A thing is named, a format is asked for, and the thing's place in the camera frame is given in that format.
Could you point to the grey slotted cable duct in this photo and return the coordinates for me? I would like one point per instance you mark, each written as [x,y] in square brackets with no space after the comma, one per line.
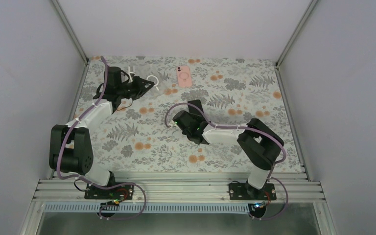
[237,208]

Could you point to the aluminium mounting rail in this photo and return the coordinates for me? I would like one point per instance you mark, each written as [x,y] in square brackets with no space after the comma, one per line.
[188,187]

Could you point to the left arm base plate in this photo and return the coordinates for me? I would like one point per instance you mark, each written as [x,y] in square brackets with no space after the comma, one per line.
[119,193]

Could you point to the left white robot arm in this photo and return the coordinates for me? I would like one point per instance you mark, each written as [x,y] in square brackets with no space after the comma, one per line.
[71,151]

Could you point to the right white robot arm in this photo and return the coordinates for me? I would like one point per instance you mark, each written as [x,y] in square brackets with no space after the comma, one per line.
[260,144]

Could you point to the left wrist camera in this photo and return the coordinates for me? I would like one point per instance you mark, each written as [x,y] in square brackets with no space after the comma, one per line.
[131,73]

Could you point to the clear phone case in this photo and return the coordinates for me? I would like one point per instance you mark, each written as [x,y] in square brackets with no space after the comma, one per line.
[161,86]

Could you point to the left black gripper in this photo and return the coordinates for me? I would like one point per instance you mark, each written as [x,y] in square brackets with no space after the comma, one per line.
[140,90]

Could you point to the pink phone case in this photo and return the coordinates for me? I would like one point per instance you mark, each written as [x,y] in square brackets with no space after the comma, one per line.
[184,76]

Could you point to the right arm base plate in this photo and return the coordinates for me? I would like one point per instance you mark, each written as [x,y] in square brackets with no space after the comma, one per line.
[243,191]

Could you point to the floral table mat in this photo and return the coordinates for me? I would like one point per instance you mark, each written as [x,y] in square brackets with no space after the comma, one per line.
[232,91]

